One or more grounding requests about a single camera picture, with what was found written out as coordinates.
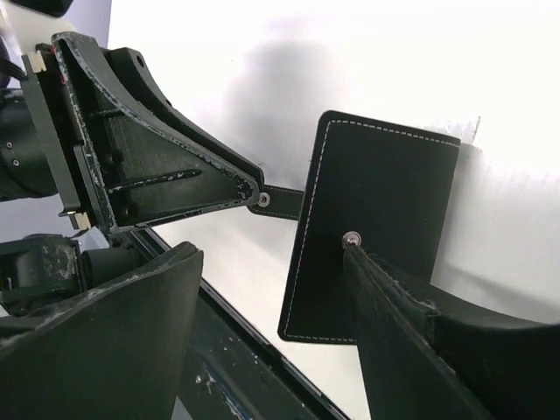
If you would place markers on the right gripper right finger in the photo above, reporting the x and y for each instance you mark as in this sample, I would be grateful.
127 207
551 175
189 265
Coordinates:
426 354

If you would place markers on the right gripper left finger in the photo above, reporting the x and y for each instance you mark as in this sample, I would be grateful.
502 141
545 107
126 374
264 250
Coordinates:
114 352

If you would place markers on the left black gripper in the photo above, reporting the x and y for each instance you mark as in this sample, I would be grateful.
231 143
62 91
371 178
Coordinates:
98 115

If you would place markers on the black card holder wallet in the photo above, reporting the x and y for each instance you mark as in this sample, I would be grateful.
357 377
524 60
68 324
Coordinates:
386 184

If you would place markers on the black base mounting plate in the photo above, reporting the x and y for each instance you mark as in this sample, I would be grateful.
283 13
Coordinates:
232 372

